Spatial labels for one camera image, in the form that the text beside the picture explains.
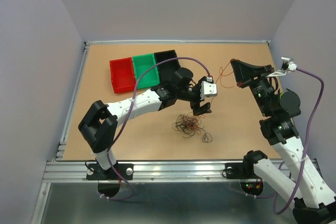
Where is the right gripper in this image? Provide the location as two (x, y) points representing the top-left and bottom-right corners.
(229, 58), (274, 116)

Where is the wire bundle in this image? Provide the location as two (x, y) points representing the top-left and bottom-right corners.
(172, 112), (214, 143)

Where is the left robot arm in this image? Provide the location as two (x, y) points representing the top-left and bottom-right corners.
(78, 67), (217, 179)

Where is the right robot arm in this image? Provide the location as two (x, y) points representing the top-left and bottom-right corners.
(222, 58), (335, 223)

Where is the black plastic bin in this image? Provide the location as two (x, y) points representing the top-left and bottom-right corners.
(154, 50), (181, 82)

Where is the green plastic bin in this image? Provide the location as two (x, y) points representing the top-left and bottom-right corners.
(132, 54), (160, 90)

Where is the red plastic bin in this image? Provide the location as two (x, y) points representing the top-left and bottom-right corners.
(110, 57), (136, 94)

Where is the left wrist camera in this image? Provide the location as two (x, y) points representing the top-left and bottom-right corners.
(200, 77), (217, 99)

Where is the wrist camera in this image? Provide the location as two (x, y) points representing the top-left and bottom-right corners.
(200, 77), (217, 99)
(267, 57), (297, 78)

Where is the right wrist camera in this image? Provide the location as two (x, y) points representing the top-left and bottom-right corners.
(267, 57), (297, 78)

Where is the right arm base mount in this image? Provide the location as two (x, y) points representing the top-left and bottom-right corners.
(222, 162), (260, 179)

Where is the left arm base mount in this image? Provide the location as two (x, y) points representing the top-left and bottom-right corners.
(85, 162), (134, 181)

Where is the aluminium frame rail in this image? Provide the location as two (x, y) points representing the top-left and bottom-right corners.
(28, 40), (336, 224)

